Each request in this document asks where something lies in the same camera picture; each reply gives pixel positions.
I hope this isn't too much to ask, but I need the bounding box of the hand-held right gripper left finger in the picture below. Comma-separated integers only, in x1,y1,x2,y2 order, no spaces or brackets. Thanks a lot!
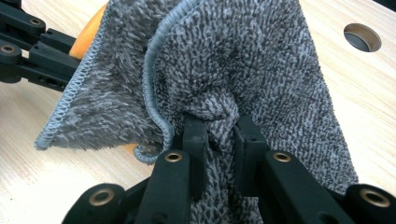
134,115,209,224

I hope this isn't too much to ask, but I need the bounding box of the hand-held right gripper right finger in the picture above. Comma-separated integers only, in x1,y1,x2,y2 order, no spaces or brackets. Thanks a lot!
233,115,356,224

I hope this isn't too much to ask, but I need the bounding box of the orange plush toy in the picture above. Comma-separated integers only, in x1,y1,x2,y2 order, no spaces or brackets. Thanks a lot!
68,2,139,156

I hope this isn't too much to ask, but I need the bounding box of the grey towel cloth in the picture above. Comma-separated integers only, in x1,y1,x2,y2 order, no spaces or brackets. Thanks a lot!
34,0,359,224

